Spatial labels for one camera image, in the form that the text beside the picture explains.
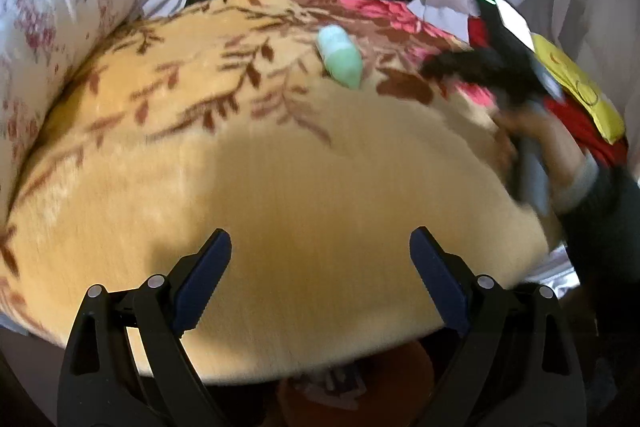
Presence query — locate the orange plastic bin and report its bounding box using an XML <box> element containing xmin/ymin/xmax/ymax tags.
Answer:
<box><xmin>277</xmin><ymin>339</ymin><xmax>436</xmax><ymax>427</ymax></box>

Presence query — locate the green white plastic bottle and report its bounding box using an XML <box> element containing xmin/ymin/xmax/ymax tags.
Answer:
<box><xmin>317</xmin><ymin>24</ymin><xmax>363</xmax><ymax>90</ymax></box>

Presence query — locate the red cloth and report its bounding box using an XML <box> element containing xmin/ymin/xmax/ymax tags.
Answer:
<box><xmin>467</xmin><ymin>17</ymin><xmax>628</xmax><ymax>168</ymax></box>

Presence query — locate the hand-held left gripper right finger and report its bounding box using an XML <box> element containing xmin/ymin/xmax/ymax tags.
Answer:
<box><xmin>409</xmin><ymin>227</ymin><xmax>586</xmax><ymax>427</ymax></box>

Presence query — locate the person's right hand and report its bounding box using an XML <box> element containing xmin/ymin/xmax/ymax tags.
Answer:
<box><xmin>492</xmin><ymin>107</ymin><xmax>587</xmax><ymax>208</ymax></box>

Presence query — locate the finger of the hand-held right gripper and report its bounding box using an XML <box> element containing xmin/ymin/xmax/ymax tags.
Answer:
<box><xmin>419</xmin><ymin>48</ymin><xmax>501</xmax><ymax>84</ymax></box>

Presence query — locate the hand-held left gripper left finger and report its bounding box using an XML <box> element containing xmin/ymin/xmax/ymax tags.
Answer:
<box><xmin>57</xmin><ymin>228</ymin><xmax>233</xmax><ymax>427</ymax></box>

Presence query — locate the pink floral white pillow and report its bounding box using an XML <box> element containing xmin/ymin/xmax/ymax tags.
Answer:
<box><xmin>0</xmin><ymin>0</ymin><xmax>156</xmax><ymax>208</ymax></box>

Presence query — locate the pale crumpled wrapper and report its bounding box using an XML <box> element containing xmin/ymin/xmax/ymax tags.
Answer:
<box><xmin>295</xmin><ymin>364</ymin><xmax>366</xmax><ymax>410</ymax></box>

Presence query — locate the white pleated bed skirt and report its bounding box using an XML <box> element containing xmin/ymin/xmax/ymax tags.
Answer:
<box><xmin>525</xmin><ymin>252</ymin><xmax>583</xmax><ymax>290</ymax></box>

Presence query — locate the tan floral plush blanket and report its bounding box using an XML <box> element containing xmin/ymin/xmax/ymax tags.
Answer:
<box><xmin>0</xmin><ymin>0</ymin><xmax>566</xmax><ymax>383</ymax></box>

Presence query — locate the yellow cloth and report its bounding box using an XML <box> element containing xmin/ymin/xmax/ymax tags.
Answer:
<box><xmin>530</xmin><ymin>33</ymin><xmax>627</xmax><ymax>142</ymax></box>

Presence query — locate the person's right forearm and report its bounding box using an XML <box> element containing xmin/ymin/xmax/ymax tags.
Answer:
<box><xmin>555</xmin><ymin>154</ymin><xmax>640</xmax><ymax>293</ymax></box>

